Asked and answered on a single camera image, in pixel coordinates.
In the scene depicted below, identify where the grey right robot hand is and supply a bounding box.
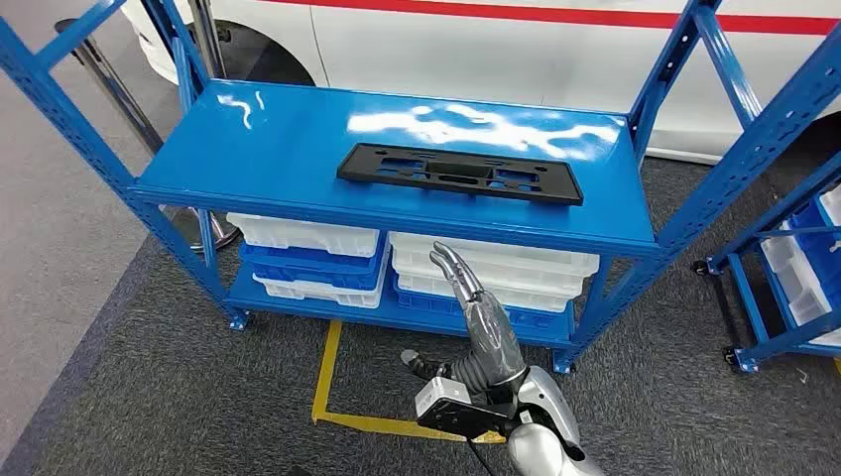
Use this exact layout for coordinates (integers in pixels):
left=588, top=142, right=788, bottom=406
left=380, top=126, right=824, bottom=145
left=401, top=241, right=528, bottom=390

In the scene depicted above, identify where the black plastic panel part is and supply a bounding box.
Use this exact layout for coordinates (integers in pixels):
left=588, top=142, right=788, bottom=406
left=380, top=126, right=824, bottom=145
left=336, top=143, right=585, bottom=207

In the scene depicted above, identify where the blue wheeled shelf rack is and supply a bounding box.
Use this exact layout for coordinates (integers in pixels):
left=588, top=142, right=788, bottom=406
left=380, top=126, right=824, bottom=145
left=692, top=154, right=841, bottom=375

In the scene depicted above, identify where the blue metal shelf rack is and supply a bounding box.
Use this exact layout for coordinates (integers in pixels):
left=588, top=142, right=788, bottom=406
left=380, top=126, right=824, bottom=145
left=0, top=0, right=841, bottom=376

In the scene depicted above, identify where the white car red stripe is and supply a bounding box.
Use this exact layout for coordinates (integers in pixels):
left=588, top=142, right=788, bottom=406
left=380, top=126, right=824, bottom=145
left=121, top=0, right=841, bottom=166

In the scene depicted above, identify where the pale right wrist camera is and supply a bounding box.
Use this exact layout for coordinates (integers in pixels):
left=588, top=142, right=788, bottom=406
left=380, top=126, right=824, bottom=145
left=415, top=376, right=521, bottom=442

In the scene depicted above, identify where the black camera cable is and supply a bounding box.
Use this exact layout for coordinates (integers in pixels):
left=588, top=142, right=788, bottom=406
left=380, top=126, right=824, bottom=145
left=466, top=438, right=497, bottom=476

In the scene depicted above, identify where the chrome stanchion post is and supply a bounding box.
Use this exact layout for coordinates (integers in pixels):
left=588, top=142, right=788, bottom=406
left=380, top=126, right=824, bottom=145
left=186, top=0, right=229, bottom=81
left=54, top=18, right=241, bottom=254

